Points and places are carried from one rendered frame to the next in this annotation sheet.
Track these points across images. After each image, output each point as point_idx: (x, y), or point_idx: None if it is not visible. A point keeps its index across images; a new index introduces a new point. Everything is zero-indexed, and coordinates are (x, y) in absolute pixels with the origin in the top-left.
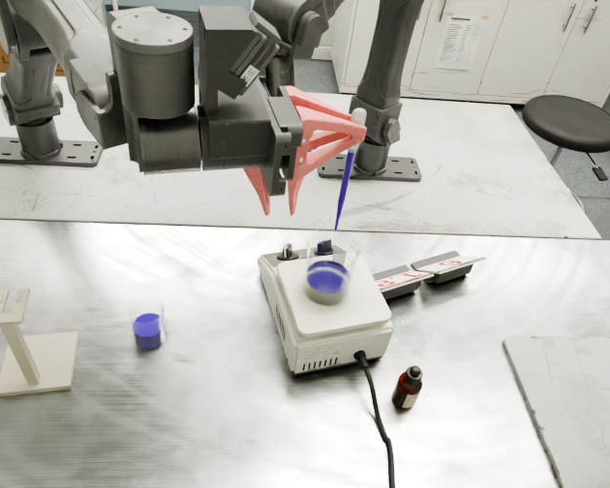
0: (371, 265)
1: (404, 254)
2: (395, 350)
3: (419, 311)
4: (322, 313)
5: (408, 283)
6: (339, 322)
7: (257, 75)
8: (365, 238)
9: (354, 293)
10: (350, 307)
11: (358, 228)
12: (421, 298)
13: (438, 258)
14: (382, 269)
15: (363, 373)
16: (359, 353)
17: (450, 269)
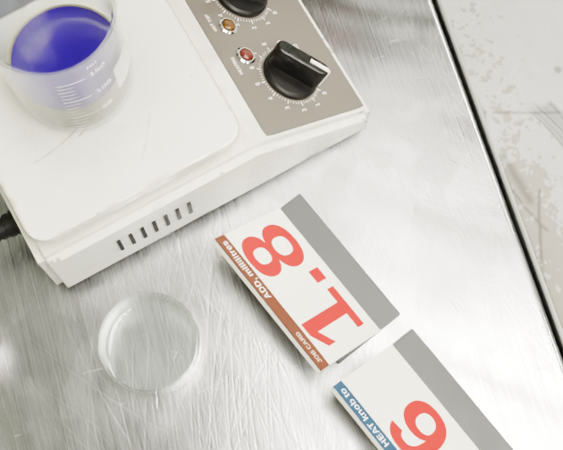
0: (367, 225)
1: (448, 308)
2: (100, 318)
3: (244, 367)
4: (4, 85)
5: (264, 304)
6: None
7: None
8: (470, 195)
9: (86, 145)
10: (39, 144)
11: (508, 170)
12: (290, 369)
13: (461, 404)
14: (364, 257)
15: (19, 254)
16: (9, 217)
17: (357, 419)
